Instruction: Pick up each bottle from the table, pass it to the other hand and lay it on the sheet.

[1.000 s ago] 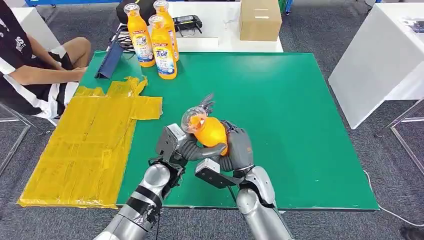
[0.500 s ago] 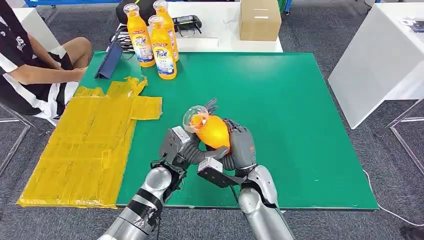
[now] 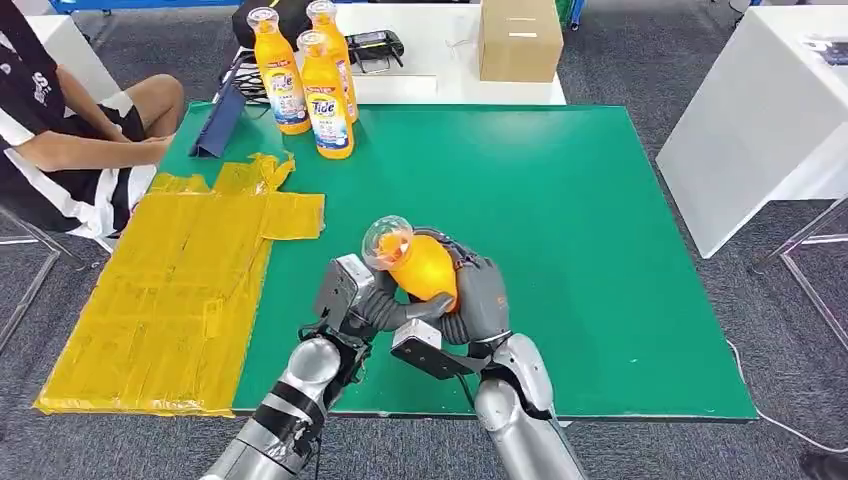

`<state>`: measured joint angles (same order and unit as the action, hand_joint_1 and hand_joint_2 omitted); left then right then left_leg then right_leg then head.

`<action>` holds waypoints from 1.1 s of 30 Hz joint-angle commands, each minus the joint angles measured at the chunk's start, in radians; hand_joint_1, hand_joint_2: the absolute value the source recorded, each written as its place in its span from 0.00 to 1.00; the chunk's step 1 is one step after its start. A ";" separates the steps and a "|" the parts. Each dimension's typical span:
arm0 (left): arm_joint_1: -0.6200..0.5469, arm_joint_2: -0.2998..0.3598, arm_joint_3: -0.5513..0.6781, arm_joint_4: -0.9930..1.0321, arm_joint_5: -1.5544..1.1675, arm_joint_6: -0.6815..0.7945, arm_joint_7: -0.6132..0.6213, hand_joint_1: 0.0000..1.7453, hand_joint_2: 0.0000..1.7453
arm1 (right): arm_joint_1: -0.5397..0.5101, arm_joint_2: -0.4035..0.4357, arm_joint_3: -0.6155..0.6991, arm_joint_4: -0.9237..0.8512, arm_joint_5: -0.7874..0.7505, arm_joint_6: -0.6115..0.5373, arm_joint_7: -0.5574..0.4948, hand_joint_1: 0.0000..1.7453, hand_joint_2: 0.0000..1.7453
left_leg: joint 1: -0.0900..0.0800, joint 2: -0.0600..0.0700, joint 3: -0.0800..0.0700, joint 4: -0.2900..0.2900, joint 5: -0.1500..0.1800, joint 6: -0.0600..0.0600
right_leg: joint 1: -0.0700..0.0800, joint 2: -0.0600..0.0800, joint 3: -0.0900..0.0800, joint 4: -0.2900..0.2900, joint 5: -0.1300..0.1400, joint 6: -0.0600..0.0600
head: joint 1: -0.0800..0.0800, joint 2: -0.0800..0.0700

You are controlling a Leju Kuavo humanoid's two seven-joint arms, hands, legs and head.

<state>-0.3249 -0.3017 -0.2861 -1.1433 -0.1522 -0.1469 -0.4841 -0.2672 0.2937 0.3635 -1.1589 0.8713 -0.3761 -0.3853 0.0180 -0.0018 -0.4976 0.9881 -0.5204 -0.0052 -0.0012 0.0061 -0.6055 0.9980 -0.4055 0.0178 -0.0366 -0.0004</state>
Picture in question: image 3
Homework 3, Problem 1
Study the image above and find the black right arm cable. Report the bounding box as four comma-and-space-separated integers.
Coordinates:
455, 372, 480, 413

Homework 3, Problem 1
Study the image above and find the blue metal rack frame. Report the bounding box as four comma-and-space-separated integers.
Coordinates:
49, 0, 244, 16

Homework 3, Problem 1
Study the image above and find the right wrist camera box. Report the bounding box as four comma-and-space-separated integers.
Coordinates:
389, 319, 493, 382

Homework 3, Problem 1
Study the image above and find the large white side table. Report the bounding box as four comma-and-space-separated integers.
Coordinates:
655, 7, 848, 260

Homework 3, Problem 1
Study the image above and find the person's right hand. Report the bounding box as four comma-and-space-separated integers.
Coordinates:
140, 134, 176, 166

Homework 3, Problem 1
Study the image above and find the green table mat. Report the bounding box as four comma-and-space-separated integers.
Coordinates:
158, 102, 760, 423

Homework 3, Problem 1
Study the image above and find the black coiled cable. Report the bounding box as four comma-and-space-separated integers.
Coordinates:
221, 56, 272, 107

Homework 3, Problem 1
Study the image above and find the brown cardboard box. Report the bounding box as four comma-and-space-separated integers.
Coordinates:
478, 0, 566, 85

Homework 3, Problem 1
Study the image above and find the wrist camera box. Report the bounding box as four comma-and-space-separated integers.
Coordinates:
389, 319, 493, 382
312, 254, 377, 333

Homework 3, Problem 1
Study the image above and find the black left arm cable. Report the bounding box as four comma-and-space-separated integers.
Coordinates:
309, 433, 327, 480

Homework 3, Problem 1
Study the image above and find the metal table leg frame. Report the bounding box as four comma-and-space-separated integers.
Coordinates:
751, 195, 848, 362

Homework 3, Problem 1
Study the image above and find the metal chair frame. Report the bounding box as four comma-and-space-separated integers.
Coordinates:
0, 206, 82, 354

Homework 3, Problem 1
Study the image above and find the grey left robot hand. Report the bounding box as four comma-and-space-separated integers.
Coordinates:
357, 268, 457, 334

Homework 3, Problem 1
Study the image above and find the yellow plastic sheet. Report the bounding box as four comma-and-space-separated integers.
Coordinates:
33, 152, 327, 419

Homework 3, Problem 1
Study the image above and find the person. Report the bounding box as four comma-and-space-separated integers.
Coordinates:
0, 0, 187, 241

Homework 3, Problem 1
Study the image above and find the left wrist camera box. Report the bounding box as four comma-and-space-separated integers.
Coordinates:
312, 254, 377, 333

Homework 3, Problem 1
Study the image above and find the white floor cable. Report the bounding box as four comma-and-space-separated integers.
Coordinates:
725, 339, 848, 456

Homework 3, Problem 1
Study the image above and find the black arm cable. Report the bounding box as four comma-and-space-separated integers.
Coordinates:
455, 372, 480, 413
309, 433, 327, 480

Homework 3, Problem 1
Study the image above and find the blue tablet case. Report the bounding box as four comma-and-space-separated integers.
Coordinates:
189, 80, 249, 160

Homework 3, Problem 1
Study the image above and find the black handheld controller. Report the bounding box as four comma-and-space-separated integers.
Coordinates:
344, 29, 406, 74

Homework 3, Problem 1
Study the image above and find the small white table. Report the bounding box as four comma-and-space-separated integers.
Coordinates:
23, 14, 125, 105

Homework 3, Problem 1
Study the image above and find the orange bottle clear cap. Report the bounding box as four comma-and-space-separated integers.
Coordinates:
360, 215, 460, 313
246, 6, 313, 137
305, 0, 360, 126
295, 29, 356, 162

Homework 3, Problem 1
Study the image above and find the dark device on side table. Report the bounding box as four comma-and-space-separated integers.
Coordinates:
800, 35, 848, 67

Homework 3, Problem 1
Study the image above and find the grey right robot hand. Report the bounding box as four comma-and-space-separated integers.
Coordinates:
413, 228, 513, 347

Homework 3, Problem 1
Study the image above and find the black bag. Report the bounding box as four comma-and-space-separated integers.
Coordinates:
231, 0, 317, 52

